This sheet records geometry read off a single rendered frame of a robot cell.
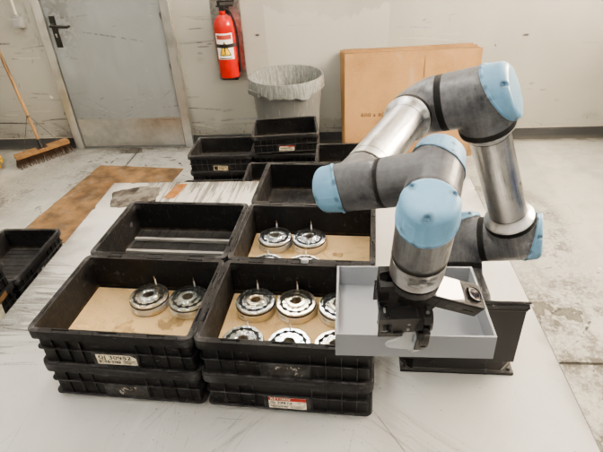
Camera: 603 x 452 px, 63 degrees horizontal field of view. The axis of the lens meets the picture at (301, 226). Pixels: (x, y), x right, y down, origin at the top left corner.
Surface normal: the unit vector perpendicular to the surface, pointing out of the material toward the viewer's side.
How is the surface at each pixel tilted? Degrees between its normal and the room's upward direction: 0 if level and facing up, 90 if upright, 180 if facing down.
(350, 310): 2
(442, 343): 89
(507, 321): 90
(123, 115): 90
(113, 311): 0
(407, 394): 0
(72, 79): 90
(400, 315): 16
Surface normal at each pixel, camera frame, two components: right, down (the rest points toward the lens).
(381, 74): -0.07, 0.40
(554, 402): -0.05, -0.84
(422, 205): -0.05, -0.67
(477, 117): -0.31, 0.73
